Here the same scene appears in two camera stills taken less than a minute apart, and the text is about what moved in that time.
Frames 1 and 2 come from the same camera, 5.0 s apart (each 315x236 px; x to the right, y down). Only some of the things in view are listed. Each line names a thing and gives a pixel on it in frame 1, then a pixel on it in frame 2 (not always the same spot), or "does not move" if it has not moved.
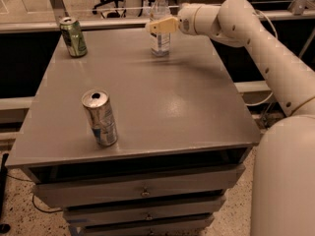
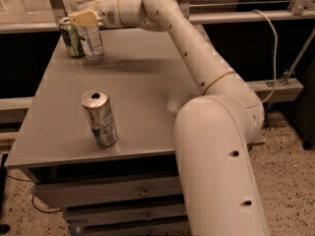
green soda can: (73, 36) does not move
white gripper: (185, 21) → (107, 12)
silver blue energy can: (97, 105) does not move
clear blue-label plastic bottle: (159, 42) → (89, 19)
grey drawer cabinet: (184, 125) does not move
